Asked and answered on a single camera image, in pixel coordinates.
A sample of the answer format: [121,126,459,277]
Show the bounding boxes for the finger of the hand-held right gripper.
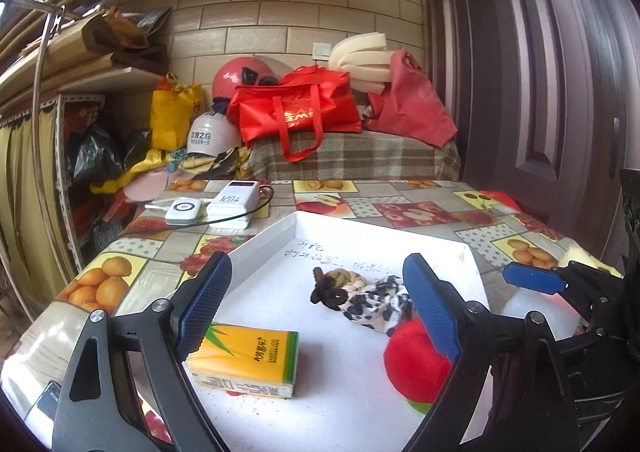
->
[502,260,624,320]

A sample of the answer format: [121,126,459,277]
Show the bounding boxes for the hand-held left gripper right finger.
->
[402,253,591,452]

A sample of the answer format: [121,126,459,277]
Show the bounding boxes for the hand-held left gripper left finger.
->
[52,251,236,452]

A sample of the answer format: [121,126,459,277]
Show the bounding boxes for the white tray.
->
[140,210,506,452]

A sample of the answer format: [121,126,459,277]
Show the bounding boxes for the red plush toy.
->
[382,317,456,415]

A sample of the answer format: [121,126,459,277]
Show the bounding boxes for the yellow green tissue pack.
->
[182,322,301,400]

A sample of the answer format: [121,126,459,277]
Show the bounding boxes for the red printed bag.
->
[480,189,521,213]

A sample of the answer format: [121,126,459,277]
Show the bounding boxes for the fruit print tablecloth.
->
[0,179,626,452]

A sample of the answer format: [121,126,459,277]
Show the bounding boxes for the small white power bank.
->
[165,198,205,226]

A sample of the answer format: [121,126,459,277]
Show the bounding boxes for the large white power bank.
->
[206,179,263,230]

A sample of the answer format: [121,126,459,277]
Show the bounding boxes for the pink round lid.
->
[124,172,172,203]

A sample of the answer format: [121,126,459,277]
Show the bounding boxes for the yellow crumpled plastic sheet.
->
[90,152,166,195]

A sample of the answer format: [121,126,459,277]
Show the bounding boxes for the plaid covered bench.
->
[249,129,462,181]

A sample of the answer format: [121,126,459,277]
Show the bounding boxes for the white helmet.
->
[186,112,242,156]

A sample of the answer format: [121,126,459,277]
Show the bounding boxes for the black plastic bag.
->
[72,124,151,185]

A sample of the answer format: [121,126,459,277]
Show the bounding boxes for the yellow shopping bag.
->
[150,74,203,153]

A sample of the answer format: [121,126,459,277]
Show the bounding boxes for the smartphone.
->
[22,379,63,435]

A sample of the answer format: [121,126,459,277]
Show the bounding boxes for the dark panelled door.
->
[470,0,640,283]

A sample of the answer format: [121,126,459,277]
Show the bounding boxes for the red tote bag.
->
[227,66,363,163]

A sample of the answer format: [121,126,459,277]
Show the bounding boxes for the yellow curtain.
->
[0,104,61,303]

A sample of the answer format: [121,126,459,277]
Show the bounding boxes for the red helmet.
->
[211,56,266,100]

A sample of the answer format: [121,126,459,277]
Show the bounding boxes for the white shelf board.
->
[60,66,167,93]

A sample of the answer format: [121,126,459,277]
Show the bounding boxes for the white foam pieces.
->
[327,32,396,95]

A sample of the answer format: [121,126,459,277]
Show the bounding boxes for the brown cardboard pile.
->
[82,6,173,75]

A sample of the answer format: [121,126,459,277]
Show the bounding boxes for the black cable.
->
[165,184,276,229]

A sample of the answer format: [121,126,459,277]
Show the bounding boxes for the metal rack frame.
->
[0,0,81,283]

